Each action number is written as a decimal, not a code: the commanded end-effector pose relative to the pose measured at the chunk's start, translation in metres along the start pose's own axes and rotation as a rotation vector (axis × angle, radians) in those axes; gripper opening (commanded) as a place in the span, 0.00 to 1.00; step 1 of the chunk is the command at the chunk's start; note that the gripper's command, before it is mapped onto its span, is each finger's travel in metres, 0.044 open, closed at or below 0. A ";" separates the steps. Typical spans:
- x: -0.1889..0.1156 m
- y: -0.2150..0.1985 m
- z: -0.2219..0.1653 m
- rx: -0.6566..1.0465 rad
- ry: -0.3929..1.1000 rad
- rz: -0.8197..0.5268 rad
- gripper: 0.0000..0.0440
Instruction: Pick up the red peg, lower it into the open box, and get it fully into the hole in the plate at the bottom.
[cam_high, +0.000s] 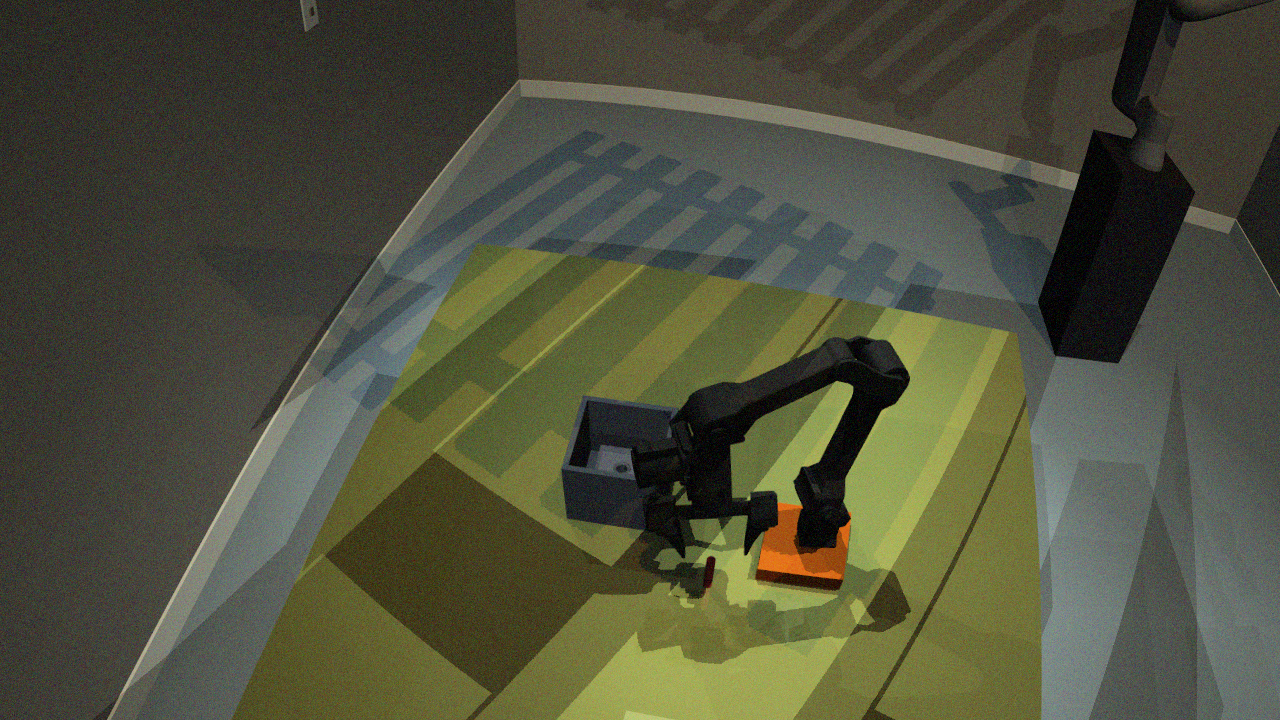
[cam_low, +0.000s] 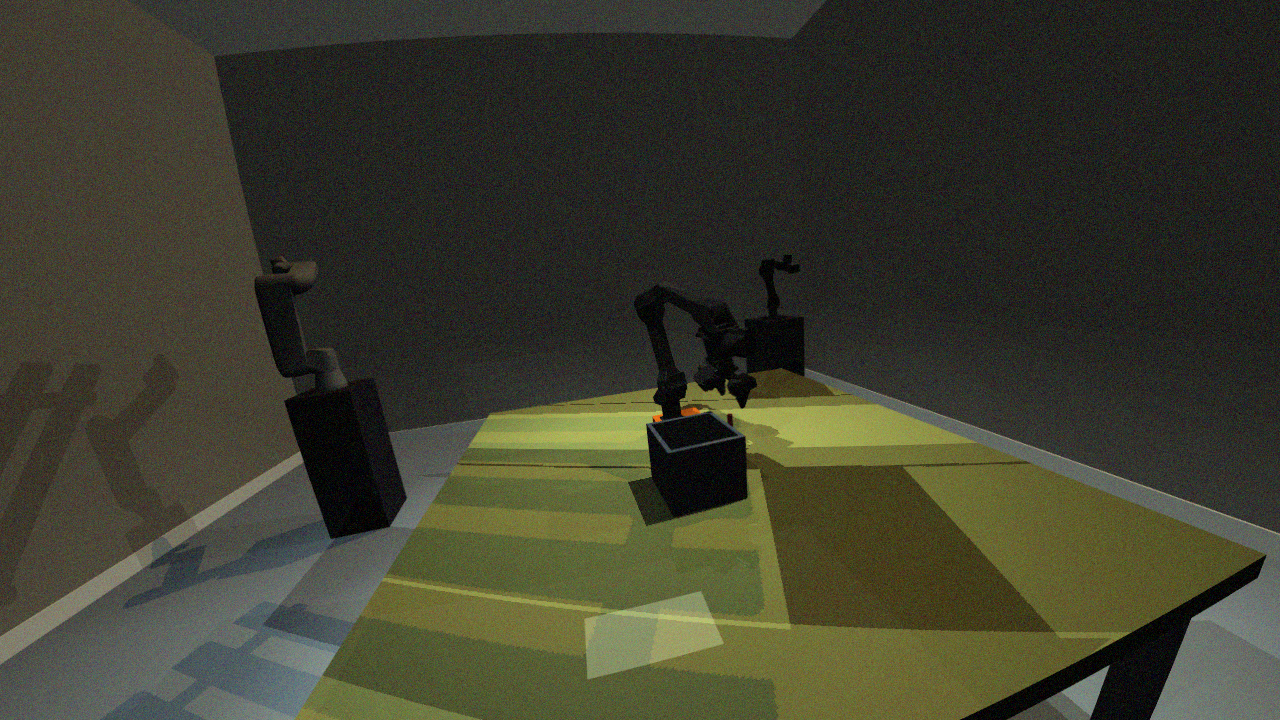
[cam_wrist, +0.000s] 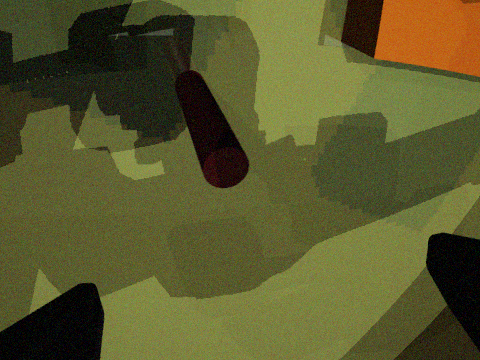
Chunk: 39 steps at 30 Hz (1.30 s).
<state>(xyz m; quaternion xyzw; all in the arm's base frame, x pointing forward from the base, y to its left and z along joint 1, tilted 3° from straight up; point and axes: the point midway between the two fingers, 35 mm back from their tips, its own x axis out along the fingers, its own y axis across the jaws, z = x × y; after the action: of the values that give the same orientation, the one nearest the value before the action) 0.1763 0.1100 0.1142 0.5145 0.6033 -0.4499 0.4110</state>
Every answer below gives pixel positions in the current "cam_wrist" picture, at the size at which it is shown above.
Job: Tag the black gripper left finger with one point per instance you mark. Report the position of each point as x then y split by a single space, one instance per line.
69 327

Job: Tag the dark red peg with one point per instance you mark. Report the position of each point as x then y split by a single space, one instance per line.
221 158

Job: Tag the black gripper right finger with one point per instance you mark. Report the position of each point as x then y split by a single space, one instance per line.
454 264

